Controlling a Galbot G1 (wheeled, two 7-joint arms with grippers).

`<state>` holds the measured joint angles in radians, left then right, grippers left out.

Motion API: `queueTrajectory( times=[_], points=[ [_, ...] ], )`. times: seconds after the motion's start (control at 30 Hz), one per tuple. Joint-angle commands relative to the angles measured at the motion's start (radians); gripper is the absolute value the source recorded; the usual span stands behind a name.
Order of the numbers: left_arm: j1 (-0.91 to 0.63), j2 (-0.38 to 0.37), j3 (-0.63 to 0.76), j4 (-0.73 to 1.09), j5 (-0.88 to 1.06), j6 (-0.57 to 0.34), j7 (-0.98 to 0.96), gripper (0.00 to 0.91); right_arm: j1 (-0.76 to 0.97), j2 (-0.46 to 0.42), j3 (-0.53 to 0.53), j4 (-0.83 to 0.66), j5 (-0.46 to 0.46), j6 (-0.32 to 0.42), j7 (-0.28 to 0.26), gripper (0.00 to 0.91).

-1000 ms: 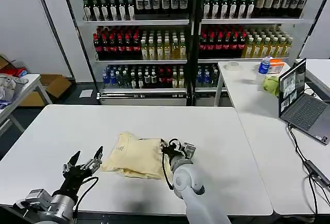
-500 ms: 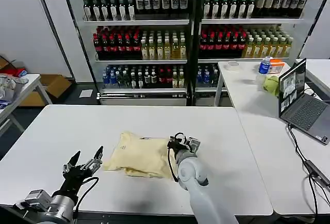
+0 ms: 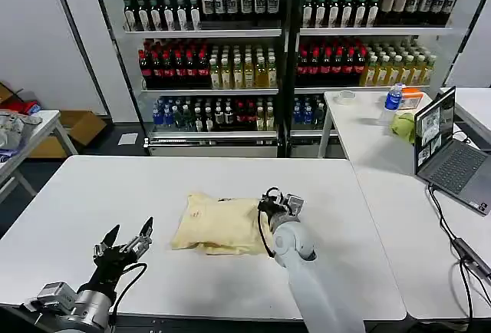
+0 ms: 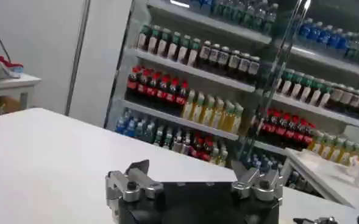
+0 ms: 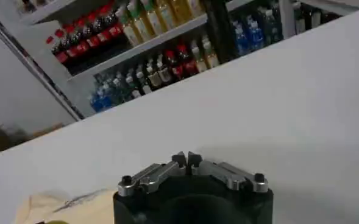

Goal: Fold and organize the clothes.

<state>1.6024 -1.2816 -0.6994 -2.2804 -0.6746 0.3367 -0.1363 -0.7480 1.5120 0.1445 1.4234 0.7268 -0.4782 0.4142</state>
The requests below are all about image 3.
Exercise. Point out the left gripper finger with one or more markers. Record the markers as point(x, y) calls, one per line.
point(140, 239)
point(107, 242)

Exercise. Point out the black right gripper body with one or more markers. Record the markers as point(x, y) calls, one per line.
point(272, 209)

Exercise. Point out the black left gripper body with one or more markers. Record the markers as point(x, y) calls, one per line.
point(111, 268)

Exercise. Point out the cream yellow shirt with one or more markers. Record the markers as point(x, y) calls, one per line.
point(218, 225)

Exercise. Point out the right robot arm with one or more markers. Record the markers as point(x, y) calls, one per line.
point(303, 271)

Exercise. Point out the white paper sheet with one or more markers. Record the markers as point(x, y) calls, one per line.
point(127, 139)

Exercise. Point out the white side table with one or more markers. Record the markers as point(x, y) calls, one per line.
point(356, 133)

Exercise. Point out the brown cardboard box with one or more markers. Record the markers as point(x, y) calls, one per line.
point(76, 129)

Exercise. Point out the white cluttered table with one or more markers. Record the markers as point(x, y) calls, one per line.
point(38, 137)

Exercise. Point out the white tape roll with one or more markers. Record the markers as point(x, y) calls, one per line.
point(345, 97)

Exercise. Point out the clear plastic bag pile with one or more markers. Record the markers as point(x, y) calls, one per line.
point(15, 127)

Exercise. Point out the green crumpled cloth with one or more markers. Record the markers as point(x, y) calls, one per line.
point(403, 126)

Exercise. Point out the red package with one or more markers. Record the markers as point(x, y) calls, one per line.
point(28, 107)

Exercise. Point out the blue label water bottle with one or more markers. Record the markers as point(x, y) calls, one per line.
point(391, 103)

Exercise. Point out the bottle shelf with drinks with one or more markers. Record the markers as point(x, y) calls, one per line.
point(368, 41)
point(207, 60)

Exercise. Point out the orange lid plastic box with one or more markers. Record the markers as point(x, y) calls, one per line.
point(411, 99)

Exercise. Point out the flat cardboard piece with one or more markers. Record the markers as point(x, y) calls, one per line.
point(5, 95)

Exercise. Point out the grey open laptop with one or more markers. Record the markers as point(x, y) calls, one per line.
point(452, 164)

